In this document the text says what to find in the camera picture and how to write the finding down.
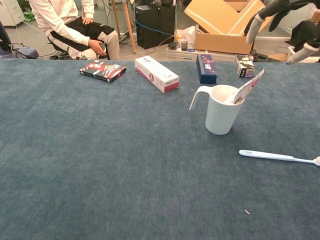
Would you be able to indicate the large open cardboard box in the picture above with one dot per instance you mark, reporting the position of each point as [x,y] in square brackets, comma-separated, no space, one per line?
[222,42]

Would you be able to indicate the tiny white scrap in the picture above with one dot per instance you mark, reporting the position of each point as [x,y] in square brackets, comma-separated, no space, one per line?
[247,211]

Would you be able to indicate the wooden easel leg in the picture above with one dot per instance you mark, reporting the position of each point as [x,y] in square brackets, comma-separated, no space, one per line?
[128,25]

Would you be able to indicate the small black device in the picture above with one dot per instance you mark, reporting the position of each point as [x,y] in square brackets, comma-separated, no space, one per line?
[172,45]

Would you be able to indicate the black stool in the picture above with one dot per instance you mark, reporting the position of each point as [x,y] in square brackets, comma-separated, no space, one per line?
[58,48]

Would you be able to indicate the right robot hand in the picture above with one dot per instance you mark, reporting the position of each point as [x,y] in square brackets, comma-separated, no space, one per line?
[287,6]

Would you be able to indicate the white plastic bin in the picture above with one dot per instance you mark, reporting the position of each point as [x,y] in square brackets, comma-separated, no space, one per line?
[291,53]

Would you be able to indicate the red black flat box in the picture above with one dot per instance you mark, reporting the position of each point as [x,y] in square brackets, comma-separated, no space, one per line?
[102,71]

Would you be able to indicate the black cloth covered chair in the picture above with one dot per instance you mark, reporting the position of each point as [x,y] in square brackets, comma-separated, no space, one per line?
[301,33]

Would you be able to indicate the black foam packing piece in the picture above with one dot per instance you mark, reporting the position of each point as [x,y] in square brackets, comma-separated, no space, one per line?
[260,57]

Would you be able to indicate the dark blue machine base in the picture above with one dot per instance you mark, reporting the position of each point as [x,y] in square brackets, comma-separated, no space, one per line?
[27,52]

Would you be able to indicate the white and pink box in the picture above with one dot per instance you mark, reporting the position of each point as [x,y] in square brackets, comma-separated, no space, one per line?
[155,72]

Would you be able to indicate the black computer tower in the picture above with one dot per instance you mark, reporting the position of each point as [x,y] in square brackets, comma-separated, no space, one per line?
[155,27]

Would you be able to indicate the white plastic bag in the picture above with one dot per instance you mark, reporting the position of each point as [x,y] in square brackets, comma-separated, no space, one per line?
[186,35]

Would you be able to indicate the person in white top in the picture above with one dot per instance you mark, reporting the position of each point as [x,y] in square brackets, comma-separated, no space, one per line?
[55,15]

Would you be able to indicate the small black white box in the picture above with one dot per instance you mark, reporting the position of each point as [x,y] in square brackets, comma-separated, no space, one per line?
[245,67]

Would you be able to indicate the blue felt table cover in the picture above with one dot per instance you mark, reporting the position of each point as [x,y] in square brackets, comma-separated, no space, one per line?
[100,150]

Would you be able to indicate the green bag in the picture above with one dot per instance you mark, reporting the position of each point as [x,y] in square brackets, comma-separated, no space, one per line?
[30,15]

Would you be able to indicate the light blue toothbrush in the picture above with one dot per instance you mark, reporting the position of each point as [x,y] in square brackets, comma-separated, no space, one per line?
[265,155]

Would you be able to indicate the aluminium rail platform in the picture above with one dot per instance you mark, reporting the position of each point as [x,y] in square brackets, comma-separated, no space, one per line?
[180,53]

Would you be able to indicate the white cabinet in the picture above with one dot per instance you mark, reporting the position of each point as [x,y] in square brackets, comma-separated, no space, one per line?
[10,12]

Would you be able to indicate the dark blue long box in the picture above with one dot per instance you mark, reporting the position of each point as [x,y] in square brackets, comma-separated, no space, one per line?
[206,68]

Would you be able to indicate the white red toothpaste tube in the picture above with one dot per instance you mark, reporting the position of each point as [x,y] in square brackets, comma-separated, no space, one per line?
[247,88]

